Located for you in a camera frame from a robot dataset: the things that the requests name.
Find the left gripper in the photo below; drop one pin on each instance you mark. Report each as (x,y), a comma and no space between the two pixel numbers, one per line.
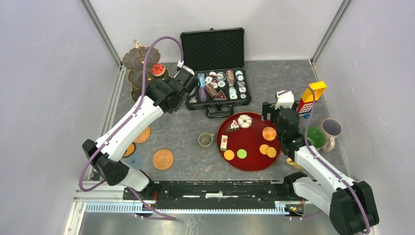
(172,110)

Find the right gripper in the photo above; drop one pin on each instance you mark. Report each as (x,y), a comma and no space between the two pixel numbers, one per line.
(269,108)

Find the red frosted donut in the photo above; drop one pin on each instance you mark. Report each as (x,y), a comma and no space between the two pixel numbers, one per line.
(158,69)

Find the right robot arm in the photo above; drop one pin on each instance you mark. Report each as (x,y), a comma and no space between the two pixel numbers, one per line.
(350,205)

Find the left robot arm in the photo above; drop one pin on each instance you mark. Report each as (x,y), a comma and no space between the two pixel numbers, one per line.
(160,97)

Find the orange peach bun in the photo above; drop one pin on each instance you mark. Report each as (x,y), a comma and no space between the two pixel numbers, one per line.
(269,133)

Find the toy block tower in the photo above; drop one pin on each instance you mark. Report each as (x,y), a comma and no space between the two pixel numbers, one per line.
(309,98)

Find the green bowl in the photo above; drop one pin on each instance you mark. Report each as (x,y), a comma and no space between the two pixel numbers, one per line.
(316,137)

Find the orange waffle biscuit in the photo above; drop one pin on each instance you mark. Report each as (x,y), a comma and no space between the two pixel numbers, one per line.
(271,152)

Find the orange round biscuit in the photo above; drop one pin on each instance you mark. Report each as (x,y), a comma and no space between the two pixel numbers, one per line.
(263,149)

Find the yellow cup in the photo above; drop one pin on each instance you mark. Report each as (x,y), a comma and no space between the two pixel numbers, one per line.
(294,164)

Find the black poker chip case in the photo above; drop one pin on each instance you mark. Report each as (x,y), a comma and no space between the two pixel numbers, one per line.
(219,51)

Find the white striped donut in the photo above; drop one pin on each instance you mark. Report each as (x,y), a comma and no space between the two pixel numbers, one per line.
(244,121)

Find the red round tray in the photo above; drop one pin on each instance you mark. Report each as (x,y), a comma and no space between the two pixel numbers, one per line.
(249,139)

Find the beige purple mug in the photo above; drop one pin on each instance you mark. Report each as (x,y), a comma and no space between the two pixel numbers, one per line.
(332,129)

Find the chocolate cake slice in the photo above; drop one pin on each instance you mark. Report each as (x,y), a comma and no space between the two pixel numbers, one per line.
(234,126)

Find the three-tier dessert stand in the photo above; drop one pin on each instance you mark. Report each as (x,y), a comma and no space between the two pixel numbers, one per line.
(139,62)

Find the green macaron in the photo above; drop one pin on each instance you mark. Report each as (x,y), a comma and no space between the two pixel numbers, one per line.
(241,153)

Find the small grey-green cup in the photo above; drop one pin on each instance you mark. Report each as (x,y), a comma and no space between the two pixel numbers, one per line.
(205,140)

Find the woven coaster left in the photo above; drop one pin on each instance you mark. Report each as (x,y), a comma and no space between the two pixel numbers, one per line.
(143,136)

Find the woven coaster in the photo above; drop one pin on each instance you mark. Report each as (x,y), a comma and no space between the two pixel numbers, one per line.
(163,159)
(143,136)

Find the white rectangular pastry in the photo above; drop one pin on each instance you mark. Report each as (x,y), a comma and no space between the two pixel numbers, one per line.
(223,143)

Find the yellow round cookie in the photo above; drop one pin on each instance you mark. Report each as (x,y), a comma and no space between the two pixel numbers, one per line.
(229,155)

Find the woven coaster front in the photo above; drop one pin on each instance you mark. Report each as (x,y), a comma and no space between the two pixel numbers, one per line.
(163,159)

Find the orange black coaster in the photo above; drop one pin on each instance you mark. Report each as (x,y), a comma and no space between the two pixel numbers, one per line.
(130,150)

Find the blue round coaster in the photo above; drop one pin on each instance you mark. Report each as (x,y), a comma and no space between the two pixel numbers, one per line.
(135,161)

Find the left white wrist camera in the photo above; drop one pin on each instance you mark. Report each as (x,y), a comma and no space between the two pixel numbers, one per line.
(182,66)

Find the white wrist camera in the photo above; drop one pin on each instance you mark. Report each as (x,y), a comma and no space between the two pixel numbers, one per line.
(182,66)
(284,99)

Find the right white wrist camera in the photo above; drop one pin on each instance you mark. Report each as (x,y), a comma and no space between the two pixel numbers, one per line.
(284,99)

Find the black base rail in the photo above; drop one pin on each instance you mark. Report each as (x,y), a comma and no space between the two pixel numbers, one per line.
(216,196)

